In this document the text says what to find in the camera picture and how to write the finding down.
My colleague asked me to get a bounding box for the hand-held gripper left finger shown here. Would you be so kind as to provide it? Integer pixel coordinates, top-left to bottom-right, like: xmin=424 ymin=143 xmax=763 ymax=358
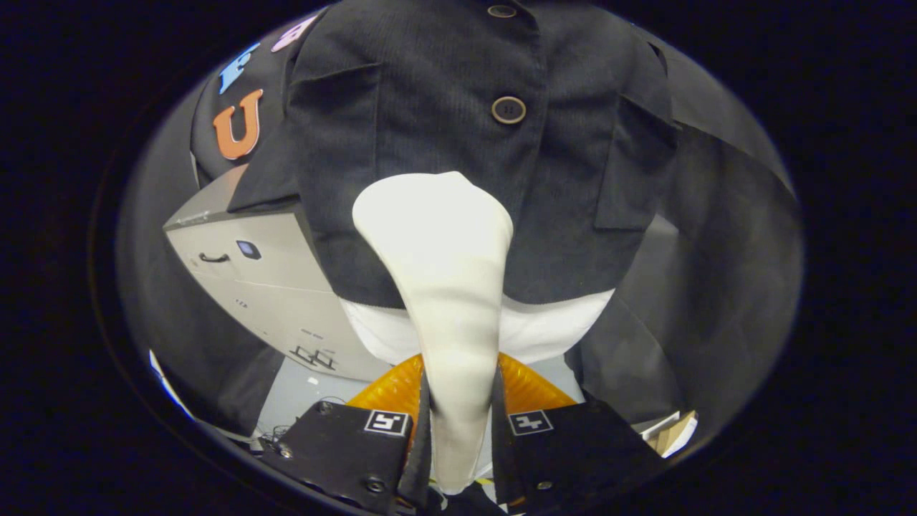
xmin=258 ymin=353 xmax=431 ymax=515

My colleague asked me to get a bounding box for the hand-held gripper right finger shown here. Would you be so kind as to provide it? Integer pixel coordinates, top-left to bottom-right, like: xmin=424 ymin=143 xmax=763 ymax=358
xmin=491 ymin=353 xmax=664 ymax=511

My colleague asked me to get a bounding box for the white dress form torso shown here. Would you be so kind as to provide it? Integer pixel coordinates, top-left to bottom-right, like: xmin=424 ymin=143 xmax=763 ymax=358
xmin=340 ymin=288 xmax=616 ymax=367

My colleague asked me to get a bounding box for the grey drawer cabinet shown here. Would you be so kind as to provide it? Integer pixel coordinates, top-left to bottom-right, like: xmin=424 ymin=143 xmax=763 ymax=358
xmin=163 ymin=163 xmax=392 ymax=383

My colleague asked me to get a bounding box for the small cardboard box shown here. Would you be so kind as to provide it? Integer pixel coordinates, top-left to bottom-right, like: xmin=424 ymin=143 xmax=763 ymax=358
xmin=640 ymin=409 xmax=700 ymax=459

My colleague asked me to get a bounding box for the white garment steamer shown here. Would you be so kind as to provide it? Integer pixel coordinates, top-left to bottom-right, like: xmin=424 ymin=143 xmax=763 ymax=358
xmin=352 ymin=171 xmax=515 ymax=495

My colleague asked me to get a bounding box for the black backdrop cloth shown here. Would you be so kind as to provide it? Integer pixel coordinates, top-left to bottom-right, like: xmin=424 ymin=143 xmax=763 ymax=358
xmin=117 ymin=13 xmax=803 ymax=439

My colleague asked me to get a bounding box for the black blazer jacket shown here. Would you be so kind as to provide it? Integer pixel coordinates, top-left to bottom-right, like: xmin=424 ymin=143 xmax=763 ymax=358
xmin=228 ymin=0 xmax=681 ymax=310

